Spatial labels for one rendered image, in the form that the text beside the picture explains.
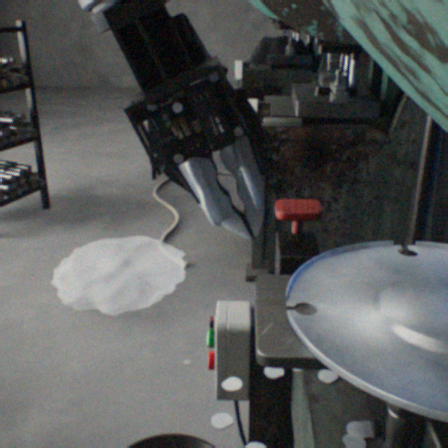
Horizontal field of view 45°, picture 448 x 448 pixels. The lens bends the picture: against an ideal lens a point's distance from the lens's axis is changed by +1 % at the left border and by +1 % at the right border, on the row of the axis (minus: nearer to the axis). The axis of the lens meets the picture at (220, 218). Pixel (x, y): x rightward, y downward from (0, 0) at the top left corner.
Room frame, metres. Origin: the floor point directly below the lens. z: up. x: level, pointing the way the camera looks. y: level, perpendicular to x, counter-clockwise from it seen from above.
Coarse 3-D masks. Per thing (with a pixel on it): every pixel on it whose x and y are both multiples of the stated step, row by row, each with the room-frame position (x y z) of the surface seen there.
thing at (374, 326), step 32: (320, 256) 0.53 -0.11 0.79; (352, 256) 0.53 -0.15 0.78; (384, 256) 0.53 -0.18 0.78; (416, 256) 0.54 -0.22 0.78; (288, 288) 0.45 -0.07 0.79; (320, 288) 0.46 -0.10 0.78; (352, 288) 0.46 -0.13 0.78; (384, 288) 0.45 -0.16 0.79; (416, 288) 0.45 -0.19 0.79; (320, 320) 0.41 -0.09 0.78; (352, 320) 0.41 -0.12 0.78; (384, 320) 0.40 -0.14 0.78; (416, 320) 0.40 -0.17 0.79; (320, 352) 0.35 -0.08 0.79; (352, 352) 0.36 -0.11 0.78; (384, 352) 0.36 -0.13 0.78; (416, 352) 0.36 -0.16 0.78; (384, 384) 0.32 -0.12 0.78; (416, 384) 0.32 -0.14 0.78
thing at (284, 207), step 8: (280, 200) 0.77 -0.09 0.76; (288, 200) 0.77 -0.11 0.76; (296, 200) 0.77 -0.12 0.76; (304, 200) 0.77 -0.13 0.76; (312, 200) 0.78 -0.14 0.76; (280, 208) 0.74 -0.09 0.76; (288, 208) 0.74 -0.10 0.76; (296, 208) 0.74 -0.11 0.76; (304, 208) 0.74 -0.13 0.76; (312, 208) 0.74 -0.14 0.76; (320, 208) 0.74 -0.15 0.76; (280, 216) 0.73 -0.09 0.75; (288, 216) 0.72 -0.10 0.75; (296, 216) 0.72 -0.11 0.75; (304, 216) 0.72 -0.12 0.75; (312, 216) 0.72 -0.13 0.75; (320, 216) 0.73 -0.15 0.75; (296, 224) 0.75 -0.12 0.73; (296, 232) 0.75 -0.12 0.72
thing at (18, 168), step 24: (24, 24) 2.71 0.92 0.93; (24, 48) 2.69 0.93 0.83; (0, 72) 2.53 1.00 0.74; (24, 72) 2.64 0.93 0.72; (0, 120) 2.47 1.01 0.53; (0, 144) 2.45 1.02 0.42; (24, 144) 2.61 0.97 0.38; (0, 168) 2.54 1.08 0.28; (24, 168) 2.60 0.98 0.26; (0, 192) 2.39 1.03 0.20; (24, 192) 2.57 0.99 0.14; (48, 192) 2.72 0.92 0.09
